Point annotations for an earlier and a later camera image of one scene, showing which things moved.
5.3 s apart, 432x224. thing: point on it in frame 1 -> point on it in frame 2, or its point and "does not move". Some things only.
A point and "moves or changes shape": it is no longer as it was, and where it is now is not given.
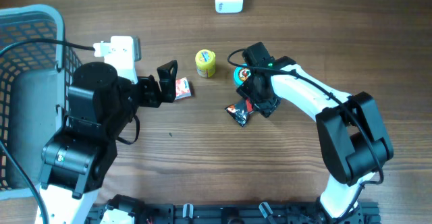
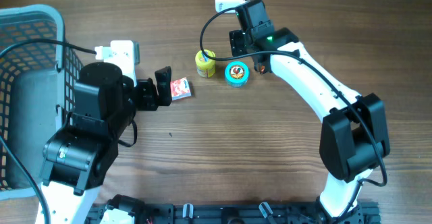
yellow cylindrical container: x=205 y=63 does not move
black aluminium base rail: x=369 y=212 does not move
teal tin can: x=241 y=75 moves or changes shape
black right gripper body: x=263 y=101 -> x=240 y=41
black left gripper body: x=148 y=95 does not move
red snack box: x=183 y=90 does not move
